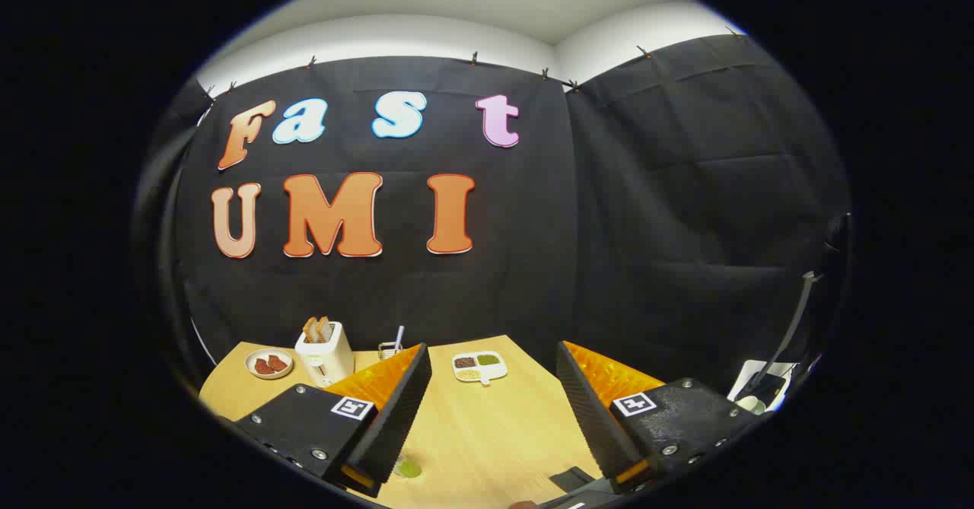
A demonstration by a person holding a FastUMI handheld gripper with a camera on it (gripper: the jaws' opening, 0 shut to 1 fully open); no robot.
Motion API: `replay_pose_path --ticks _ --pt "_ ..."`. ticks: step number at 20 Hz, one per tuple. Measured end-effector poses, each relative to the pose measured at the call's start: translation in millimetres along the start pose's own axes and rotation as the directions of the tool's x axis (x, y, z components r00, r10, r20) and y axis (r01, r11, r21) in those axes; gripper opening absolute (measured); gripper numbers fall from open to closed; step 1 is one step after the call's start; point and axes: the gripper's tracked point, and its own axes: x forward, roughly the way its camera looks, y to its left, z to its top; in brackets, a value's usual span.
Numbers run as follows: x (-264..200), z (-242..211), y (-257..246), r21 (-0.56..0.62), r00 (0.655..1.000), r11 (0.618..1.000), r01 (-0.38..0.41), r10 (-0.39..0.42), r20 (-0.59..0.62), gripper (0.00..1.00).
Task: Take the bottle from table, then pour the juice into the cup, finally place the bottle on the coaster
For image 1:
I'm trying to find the wooden table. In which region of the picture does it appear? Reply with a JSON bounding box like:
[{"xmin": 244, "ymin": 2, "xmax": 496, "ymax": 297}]
[{"xmin": 199, "ymin": 334, "xmax": 610, "ymax": 509}]

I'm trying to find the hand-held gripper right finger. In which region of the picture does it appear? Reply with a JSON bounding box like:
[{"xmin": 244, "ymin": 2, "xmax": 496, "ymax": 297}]
[{"xmin": 556, "ymin": 340, "xmax": 762, "ymax": 495}]

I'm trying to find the white flat object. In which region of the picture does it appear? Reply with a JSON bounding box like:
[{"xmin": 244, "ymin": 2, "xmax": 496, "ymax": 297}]
[{"xmin": 727, "ymin": 359, "xmax": 800, "ymax": 415}]

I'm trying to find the white divided dish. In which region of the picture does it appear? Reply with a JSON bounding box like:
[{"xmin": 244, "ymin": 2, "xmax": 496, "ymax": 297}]
[{"xmin": 452, "ymin": 352, "xmax": 508, "ymax": 386}]

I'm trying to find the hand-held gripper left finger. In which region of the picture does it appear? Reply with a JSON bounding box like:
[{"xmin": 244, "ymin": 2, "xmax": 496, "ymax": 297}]
[{"xmin": 234, "ymin": 343, "xmax": 433, "ymax": 499}]

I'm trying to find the white toaster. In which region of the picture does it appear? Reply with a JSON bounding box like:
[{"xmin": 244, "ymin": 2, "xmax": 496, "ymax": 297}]
[{"xmin": 295, "ymin": 321, "xmax": 355, "ymax": 388}]

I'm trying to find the round white plate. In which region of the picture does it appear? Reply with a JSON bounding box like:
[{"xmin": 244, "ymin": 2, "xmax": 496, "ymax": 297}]
[{"xmin": 244, "ymin": 348, "xmax": 294, "ymax": 380}]

